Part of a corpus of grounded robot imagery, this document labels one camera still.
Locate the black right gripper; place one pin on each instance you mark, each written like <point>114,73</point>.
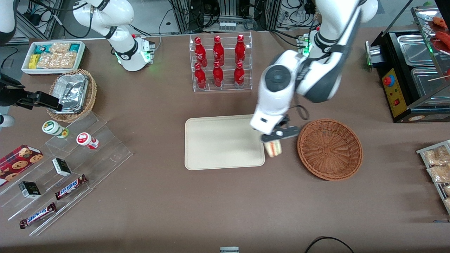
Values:
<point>10,95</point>

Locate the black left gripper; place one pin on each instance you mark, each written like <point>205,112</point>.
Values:
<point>284,121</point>

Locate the triangle sandwich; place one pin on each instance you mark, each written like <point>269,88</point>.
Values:
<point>273,149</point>

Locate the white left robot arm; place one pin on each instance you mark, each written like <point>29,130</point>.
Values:
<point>277,91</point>

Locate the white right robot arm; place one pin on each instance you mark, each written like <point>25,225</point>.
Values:
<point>126,52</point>

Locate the beige plastic tray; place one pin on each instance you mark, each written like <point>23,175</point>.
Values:
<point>221,142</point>

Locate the light wicker basket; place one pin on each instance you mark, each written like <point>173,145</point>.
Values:
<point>92,91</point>

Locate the brown wicker basket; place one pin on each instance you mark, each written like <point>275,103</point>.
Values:
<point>330,149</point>

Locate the metal snack tray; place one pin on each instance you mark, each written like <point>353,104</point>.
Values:
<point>422,151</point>

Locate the green lid yogurt bottle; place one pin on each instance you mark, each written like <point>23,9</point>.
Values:
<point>52,127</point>

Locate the silver foil container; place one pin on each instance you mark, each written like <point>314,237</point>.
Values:
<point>72,93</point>

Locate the white plastic snack bin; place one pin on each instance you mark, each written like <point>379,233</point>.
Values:
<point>24,68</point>

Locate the yellow snack packet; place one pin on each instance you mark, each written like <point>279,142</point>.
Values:
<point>33,61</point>

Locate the clear bag of crackers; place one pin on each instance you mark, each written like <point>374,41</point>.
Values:
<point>58,60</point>

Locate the teal snack packet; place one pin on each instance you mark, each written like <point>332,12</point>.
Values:
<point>41,48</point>

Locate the red lid yogurt bottle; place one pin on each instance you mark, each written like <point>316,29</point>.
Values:
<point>84,139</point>

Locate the clear acrylic bottle rack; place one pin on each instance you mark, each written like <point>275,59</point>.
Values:
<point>228,89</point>

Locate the red cookie box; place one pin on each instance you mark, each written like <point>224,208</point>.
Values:
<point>17,163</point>

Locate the small black carton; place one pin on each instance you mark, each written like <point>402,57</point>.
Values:
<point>61,167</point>
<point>30,189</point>

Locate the red cola bottle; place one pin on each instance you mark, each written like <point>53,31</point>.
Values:
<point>218,75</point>
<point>218,51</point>
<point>200,77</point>
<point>200,52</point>
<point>240,49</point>
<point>239,75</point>

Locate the clear acrylic stepped stand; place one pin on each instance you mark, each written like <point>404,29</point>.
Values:
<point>105,158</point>

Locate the snickers chocolate bar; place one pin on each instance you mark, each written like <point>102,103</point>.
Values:
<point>70,187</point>
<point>38,215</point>

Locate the small grey device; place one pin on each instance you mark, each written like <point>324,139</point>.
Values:
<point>229,250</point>

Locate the white power strip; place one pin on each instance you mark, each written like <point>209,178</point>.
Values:
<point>227,26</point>

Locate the black food warmer machine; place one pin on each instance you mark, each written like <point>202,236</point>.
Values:
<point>395,102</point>

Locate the steel warmer pan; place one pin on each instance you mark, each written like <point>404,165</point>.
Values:
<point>415,51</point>
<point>427,86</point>

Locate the clear bag of pastries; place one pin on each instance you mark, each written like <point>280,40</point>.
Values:
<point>439,174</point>
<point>437,156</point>

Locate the red sausage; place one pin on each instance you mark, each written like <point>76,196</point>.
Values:
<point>440,22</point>
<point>443,40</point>

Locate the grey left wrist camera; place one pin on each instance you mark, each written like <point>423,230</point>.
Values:
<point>290,133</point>

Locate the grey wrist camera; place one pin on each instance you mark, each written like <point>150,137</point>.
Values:
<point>6,121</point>
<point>290,133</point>

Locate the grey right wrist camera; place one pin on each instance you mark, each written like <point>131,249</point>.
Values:
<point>6,121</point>

